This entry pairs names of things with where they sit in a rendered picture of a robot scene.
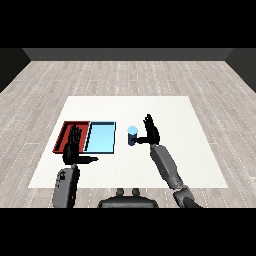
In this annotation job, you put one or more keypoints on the small blue can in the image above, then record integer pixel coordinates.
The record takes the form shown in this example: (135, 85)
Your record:
(132, 134)

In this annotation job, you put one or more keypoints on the dark grey robot body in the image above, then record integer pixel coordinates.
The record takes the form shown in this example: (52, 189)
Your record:
(128, 201)

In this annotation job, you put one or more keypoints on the light blue shallow open box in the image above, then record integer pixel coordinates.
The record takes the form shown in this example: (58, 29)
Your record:
(100, 137)

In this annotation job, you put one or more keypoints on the red shallow open box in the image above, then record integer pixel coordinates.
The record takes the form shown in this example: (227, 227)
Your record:
(70, 137)

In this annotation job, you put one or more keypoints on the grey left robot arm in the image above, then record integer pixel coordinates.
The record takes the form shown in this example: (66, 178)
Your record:
(65, 187)

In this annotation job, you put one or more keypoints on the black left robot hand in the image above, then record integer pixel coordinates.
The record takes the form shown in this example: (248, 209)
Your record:
(71, 150)

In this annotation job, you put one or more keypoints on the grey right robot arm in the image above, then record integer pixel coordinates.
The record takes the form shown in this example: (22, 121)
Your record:
(170, 174)

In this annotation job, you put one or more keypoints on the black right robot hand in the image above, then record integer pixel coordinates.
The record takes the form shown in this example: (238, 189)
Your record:
(152, 132)

